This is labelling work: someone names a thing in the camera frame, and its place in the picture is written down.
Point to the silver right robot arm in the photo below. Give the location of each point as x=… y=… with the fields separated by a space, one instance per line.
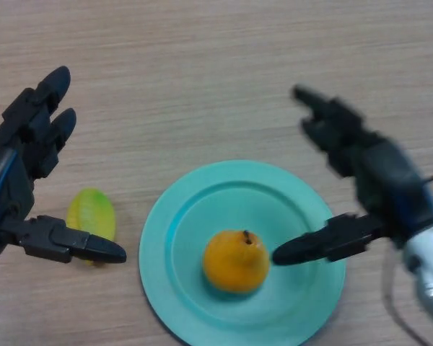
x=431 y=274

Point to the yellow green starfruit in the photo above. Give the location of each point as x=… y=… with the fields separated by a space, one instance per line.
x=90 y=212

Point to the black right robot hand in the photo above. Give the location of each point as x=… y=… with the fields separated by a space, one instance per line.
x=386 y=176

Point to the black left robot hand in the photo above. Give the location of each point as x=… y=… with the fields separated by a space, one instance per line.
x=11 y=180

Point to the yellow orange pear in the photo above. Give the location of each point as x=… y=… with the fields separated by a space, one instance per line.
x=234 y=263

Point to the green round plate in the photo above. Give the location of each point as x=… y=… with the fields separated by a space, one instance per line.
x=296 y=299

